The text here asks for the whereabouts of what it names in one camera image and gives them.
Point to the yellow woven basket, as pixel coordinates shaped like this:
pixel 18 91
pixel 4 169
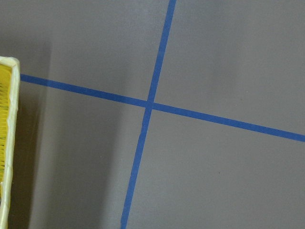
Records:
pixel 9 101

